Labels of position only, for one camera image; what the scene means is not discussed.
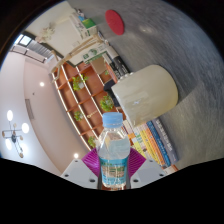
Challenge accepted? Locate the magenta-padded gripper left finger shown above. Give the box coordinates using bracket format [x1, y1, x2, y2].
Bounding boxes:
[60, 148, 102, 190]

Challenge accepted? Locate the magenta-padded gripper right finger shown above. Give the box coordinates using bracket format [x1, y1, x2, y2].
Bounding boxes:
[126, 148, 167, 190]

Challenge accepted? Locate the clear blue-capped water bottle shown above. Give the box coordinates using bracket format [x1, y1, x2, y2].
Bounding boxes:
[96, 112, 132, 190]

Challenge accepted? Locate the stack of colourful books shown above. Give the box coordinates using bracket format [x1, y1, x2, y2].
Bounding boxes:
[121, 118, 181, 168]

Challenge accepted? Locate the wooden bookshelf unit with plants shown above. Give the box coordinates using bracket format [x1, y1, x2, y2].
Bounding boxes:
[49, 61, 124, 151]

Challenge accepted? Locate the branched ceiling lamp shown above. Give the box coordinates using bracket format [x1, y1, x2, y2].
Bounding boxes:
[1, 109, 31, 159]

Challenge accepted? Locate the cream ceramic mug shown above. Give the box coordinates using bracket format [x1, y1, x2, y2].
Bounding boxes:
[110, 64, 179, 128]

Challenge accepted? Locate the ceiling air vent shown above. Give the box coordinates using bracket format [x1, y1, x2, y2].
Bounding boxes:
[24, 99, 36, 120]

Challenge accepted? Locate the tan chair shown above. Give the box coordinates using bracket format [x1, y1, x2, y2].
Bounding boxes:
[89, 56, 108, 76]

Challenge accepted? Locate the tall green white carton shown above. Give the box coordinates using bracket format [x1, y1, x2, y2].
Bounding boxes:
[81, 46, 109, 64]

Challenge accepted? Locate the wooden artist mannequin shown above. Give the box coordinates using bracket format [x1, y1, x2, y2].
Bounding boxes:
[49, 34, 103, 76]

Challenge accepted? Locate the grey curtain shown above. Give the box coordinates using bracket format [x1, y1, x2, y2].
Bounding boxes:
[11, 41, 56, 64]

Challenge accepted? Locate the white vase with flowers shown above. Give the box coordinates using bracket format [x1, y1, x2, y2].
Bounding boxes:
[34, 23, 56, 44]

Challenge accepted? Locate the window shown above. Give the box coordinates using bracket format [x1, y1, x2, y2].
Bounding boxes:
[14, 33, 34, 48]

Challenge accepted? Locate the small green white box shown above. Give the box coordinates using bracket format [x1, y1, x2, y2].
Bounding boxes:
[81, 18, 99, 38]

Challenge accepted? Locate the stack of white packs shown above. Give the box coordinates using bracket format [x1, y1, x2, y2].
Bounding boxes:
[69, 12, 88, 34]

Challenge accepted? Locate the flat round red coaster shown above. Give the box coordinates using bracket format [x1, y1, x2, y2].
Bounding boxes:
[104, 9, 125, 36]

